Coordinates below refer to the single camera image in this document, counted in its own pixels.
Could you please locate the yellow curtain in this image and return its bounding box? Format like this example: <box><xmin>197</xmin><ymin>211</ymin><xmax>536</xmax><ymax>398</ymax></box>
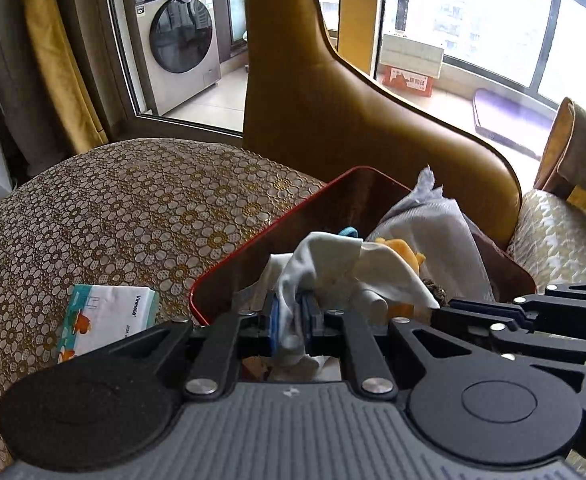
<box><xmin>20</xmin><ymin>0</ymin><xmax>108</xmax><ymax>153</ymax></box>

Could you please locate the white tissue pack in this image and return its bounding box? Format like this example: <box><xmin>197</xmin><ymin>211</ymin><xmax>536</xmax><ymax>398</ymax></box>
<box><xmin>54</xmin><ymin>284</ymin><xmax>161</xmax><ymax>366</ymax></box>

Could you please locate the silver washing machine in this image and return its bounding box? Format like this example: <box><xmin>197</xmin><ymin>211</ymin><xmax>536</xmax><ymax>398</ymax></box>
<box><xmin>121</xmin><ymin>0</ymin><xmax>222</xmax><ymax>117</ymax></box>

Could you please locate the cardboard box by window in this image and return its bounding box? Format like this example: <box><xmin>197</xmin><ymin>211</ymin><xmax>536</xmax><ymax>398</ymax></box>
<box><xmin>380</xmin><ymin>32</ymin><xmax>445</xmax><ymax>80</ymax></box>

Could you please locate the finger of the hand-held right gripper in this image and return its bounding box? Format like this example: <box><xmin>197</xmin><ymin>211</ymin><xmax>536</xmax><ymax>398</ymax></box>
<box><xmin>430</xmin><ymin>299</ymin><xmax>586</xmax><ymax>367</ymax></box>
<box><xmin>510</xmin><ymin>282</ymin><xmax>586</xmax><ymax>333</ymax></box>

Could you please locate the brown hair tie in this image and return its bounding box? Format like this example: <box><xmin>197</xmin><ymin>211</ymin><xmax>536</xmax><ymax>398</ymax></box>
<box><xmin>421</xmin><ymin>277</ymin><xmax>451</xmax><ymax>307</ymax></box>

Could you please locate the red cardboard box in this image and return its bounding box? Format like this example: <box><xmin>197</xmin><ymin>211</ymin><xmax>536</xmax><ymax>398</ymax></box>
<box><xmin>382</xmin><ymin>66</ymin><xmax>435</xmax><ymax>97</ymax></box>

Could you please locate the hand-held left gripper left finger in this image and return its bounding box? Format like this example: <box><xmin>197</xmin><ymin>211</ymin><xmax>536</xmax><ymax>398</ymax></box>
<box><xmin>100</xmin><ymin>290</ymin><xmax>281</xmax><ymax>402</ymax></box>

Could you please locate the yellow plush toy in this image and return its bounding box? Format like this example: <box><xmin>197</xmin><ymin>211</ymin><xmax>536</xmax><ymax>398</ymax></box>
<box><xmin>373</xmin><ymin>236</ymin><xmax>426</xmax><ymax>273</ymax></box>

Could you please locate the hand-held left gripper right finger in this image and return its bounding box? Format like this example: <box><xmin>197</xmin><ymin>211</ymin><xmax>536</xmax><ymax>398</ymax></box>
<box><xmin>300</xmin><ymin>294</ymin><xmax>504</xmax><ymax>400</ymax></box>

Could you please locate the purple tray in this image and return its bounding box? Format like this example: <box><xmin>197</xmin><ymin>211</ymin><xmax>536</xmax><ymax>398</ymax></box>
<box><xmin>472</xmin><ymin>88</ymin><xmax>560</xmax><ymax>160</ymax></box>

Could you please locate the red metal box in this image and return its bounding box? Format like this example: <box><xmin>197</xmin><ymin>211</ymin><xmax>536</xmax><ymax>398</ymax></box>
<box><xmin>189</xmin><ymin>165</ymin><xmax>538</xmax><ymax>331</ymax></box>

